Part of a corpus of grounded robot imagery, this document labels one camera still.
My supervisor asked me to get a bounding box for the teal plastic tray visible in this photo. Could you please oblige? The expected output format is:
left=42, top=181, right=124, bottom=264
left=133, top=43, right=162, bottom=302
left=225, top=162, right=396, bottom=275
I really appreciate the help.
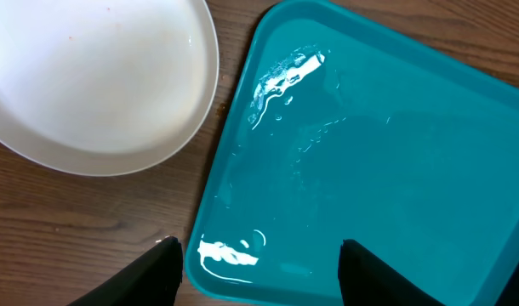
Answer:
left=185, top=1, right=519, bottom=305

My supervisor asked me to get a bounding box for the white plate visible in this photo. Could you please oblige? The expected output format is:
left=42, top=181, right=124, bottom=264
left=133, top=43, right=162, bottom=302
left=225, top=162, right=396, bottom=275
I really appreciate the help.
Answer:
left=0, top=0, right=220, bottom=177

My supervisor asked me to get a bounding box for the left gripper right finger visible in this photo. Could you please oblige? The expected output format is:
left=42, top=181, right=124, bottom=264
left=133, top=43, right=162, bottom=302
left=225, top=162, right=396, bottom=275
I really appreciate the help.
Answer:
left=338, top=240, right=441, bottom=306

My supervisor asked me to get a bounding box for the white foam blob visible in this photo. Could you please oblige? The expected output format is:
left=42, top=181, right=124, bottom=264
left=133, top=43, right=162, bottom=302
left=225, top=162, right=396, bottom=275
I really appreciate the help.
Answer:
left=197, top=235, right=260, bottom=284

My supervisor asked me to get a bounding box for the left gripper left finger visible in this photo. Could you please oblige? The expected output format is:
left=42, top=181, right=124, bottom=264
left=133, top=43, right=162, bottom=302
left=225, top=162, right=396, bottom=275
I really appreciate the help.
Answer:
left=69, top=236, right=183, bottom=306

